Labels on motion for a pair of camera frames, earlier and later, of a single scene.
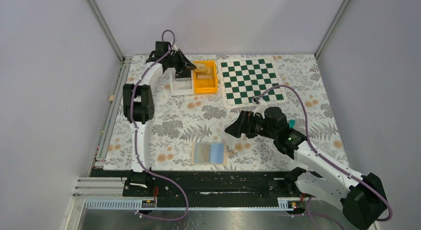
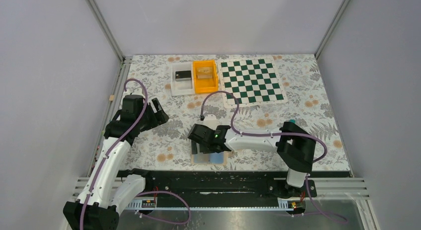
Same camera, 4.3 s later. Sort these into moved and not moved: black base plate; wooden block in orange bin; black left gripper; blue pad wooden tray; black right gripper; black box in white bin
Moved: black left gripper; black right gripper
Not moved: blue pad wooden tray; black base plate; black box in white bin; wooden block in orange bin
